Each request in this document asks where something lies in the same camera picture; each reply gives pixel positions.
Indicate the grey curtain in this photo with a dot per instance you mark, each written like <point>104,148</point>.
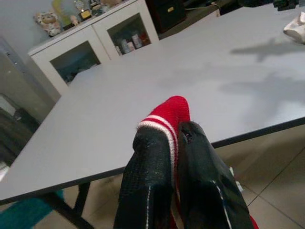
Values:
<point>16,136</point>

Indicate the white table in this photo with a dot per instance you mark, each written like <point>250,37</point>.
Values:
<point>143,83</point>

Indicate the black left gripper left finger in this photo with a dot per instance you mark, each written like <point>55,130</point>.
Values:
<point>147,181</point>

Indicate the teddy bear figurine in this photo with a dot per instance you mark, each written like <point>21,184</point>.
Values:
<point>48,22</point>

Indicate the red polo shirt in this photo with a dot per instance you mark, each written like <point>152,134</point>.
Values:
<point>171,112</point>

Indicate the teal rug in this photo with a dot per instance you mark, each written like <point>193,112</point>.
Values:
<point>26,212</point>

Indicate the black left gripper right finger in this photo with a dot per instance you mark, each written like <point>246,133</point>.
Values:
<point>209,186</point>

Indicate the white glass-door cabinet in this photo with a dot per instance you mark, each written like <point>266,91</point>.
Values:
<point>78,43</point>

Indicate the white blouse with dark buttons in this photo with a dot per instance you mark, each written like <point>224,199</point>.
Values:
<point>296,28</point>

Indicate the tall black speaker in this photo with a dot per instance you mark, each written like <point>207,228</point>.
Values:
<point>166,13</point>

